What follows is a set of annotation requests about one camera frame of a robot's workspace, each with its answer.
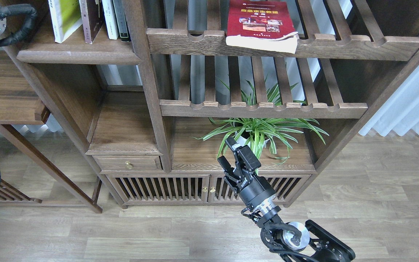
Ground white upright book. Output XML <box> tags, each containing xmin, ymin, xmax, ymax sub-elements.
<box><xmin>101</xmin><ymin>0</ymin><xmax>119</xmax><ymax>40</ymax></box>

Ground dark upright book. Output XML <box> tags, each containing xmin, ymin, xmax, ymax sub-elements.
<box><xmin>113</xmin><ymin>0</ymin><xmax>130</xmax><ymax>42</ymax></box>

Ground brass drawer knob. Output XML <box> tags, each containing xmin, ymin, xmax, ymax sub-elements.
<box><xmin>125</xmin><ymin>161</ymin><xmax>133</xmax><ymax>170</ymax></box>

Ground yellow green book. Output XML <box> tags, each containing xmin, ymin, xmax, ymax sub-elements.
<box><xmin>48</xmin><ymin>0</ymin><xmax>83</xmax><ymax>43</ymax></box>

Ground dark brown book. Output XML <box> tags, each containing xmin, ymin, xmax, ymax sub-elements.
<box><xmin>79</xmin><ymin>0</ymin><xmax>104</xmax><ymax>44</ymax></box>

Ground green spider plant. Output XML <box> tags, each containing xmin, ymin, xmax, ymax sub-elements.
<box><xmin>192</xmin><ymin>75</ymin><xmax>329</xmax><ymax>164</ymax></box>

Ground white plant pot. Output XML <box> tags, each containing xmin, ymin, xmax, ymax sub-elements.
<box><xmin>236</xmin><ymin>131</ymin><xmax>253</xmax><ymax>147</ymax></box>

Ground red book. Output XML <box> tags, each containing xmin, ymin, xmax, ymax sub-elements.
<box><xmin>226</xmin><ymin>0</ymin><xmax>298</xmax><ymax>54</ymax></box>

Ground dark wooden bookshelf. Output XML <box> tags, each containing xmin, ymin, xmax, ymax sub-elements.
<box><xmin>5</xmin><ymin>0</ymin><xmax>419</xmax><ymax>208</ymax></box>

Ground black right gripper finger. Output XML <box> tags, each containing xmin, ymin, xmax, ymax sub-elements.
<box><xmin>217</xmin><ymin>156</ymin><xmax>237</xmax><ymax>186</ymax></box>
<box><xmin>226</xmin><ymin>137</ymin><xmax>261</xmax><ymax>172</ymax></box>

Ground brass cabinet door knobs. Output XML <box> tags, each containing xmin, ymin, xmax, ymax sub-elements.
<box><xmin>202</xmin><ymin>186</ymin><xmax>216</xmax><ymax>193</ymax></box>

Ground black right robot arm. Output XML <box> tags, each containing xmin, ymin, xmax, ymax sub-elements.
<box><xmin>218</xmin><ymin>137</ymin><xmax>355</xmax><ymax>262</ymax></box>

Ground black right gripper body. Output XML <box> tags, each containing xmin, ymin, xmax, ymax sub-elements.
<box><xmin>228</xmin><ymin>166</ymin><xmax>278</xmax><ymax>213</ymax></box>

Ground white curtain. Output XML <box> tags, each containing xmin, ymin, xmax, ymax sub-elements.
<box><xmin>359</xmin><ymin>66</ymin><xmax>419</xmax><ymax>136</ymax></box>

